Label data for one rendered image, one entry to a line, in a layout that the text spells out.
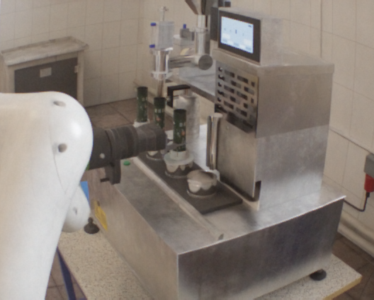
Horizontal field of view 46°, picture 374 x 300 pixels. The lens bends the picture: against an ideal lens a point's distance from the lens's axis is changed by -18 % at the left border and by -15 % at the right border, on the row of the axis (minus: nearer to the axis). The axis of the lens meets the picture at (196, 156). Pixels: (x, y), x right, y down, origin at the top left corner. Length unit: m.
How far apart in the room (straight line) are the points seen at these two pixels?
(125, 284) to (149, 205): 0.28
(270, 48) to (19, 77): 3.24
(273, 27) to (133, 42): 4.13
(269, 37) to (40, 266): 0.67
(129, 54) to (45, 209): 4.59
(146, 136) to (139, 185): 0.14
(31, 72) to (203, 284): 3.23
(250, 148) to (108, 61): 4.01
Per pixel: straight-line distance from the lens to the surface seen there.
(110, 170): 1.16
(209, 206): 1.12
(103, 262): 1.41
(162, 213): 1.12
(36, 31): 4.72
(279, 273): 1.22
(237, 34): 1.05
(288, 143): 1.11
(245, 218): 1.11
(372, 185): 2.65
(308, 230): 1.20
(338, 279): 1.39
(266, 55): 1.00
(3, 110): 0.61
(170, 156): 1.24
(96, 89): 5.05
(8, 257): 0.53
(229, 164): 1.16
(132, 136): 1.14
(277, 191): 1.15
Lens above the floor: 1.59
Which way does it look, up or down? 24 degrees down
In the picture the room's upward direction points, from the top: 2 degrees clockwise
